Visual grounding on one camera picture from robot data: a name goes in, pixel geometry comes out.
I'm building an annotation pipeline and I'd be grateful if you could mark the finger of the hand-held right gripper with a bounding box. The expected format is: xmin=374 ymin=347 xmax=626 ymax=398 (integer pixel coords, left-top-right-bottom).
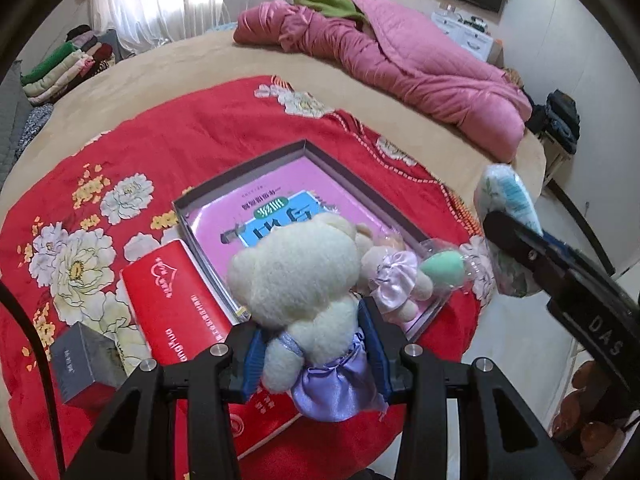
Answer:
xmin=542 ymin=232 xmax=617 ymax=281
xmin=481 ymin=210 xmax=568 ymax=301

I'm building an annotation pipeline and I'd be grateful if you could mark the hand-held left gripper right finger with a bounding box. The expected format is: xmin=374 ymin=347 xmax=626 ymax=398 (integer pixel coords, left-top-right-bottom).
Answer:
xmin=357 ymin=296 xmax=576 ymax=480

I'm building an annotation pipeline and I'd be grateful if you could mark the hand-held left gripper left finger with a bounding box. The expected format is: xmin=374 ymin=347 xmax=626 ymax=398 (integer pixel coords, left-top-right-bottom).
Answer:
xmin=62 ymin=320 xmax=266 ymax=480

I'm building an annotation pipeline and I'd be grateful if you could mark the light blue tissue pack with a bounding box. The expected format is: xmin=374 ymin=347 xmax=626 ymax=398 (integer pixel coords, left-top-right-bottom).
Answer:
xmin=472 ymin=164 xmax=546 ymax=298

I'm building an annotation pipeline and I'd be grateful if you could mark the green makeup sponge bag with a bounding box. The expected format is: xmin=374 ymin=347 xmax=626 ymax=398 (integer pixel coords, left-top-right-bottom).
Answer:
xmin=417 ymin=240 xmax=481 ymax=306

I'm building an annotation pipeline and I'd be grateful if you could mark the cream plush bear pink bow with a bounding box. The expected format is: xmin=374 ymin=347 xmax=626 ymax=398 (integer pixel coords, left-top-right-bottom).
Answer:
xmin=352 ymin=225 xmax=436 ymax=323

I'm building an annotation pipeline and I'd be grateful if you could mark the white teddy bear purple dress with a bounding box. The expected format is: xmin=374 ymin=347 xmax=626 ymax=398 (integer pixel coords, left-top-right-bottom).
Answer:
xmin=227 ymin=212 xmax=391 ymax=423

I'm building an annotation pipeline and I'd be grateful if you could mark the beige makeup sponge bag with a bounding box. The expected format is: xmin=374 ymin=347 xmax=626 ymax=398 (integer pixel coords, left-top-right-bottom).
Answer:
xmin=372 ymin=232 xmax=406 ymax=256

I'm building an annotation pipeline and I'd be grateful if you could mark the brown wooden furniture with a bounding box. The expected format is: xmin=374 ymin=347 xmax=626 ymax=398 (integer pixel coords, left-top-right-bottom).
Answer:
xmin=550 ymin=357 xmax=640 ymax=466

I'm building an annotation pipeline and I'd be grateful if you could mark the red tissue pack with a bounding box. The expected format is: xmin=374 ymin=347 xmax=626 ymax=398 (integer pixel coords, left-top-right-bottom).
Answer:
xmin=120 ymin=240 xmax=311 ymax=461

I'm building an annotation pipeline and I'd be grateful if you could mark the dark clothes pile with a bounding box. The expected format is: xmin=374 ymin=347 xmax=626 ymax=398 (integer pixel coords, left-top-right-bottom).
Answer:
xmin=525 ymin=87 xmax=581 ymax=153

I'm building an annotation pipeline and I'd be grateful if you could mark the pink book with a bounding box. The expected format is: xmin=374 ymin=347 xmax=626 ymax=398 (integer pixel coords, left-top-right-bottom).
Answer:
xmin=186 ymin=156 xmax=416 ymax=311

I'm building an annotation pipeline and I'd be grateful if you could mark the small black box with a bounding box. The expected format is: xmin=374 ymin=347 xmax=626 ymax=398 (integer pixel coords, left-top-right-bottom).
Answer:
xmin=49 ymin=322 xmax=128 ymax=408

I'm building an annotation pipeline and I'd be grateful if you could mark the pink quilt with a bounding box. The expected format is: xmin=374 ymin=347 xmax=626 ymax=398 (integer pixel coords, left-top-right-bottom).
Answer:
xmin=234 ymin=0 xmax=533 ymax=163

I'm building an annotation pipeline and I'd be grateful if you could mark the white cabinet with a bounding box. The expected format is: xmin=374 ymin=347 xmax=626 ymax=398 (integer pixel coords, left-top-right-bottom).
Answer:
xmin=432 ymin=5 xmax=496 ymax=63

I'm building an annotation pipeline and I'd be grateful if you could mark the red floral blanket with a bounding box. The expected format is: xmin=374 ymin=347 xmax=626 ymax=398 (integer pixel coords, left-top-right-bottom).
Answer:
xmin=0 ymin=75 xmax=488 ymax=480

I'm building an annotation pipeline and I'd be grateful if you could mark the green cloth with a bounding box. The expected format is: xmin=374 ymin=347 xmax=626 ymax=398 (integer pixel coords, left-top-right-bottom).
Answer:
xmin=292 ymin=0 xmax=368 ymax=23

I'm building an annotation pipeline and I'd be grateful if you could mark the beige bed sheet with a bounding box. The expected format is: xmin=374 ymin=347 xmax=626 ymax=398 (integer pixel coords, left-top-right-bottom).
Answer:
xmin=0 ymin=30 xmax=546 ymax=211

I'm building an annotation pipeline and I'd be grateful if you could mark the dark patterned cloth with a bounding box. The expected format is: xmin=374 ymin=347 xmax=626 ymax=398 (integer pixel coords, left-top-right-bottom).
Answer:
xmin=17 ymin=105 xmax=53 ymax=156

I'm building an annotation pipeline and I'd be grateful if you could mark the grey quilted cover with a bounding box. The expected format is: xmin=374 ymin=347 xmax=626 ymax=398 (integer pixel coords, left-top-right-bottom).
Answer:
xmin=0 ymin=60 xmax=31 ymax=186

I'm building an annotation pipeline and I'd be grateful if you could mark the stack of folded clothes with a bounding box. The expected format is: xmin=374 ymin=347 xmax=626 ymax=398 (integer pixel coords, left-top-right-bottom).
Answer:
xmin=20 ymin=25 xmax=118 ymax=106

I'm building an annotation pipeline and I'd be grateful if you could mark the black cable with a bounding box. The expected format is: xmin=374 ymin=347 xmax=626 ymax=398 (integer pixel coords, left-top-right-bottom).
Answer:
xmin=0 ymin=280 xmax=66 ymax=480

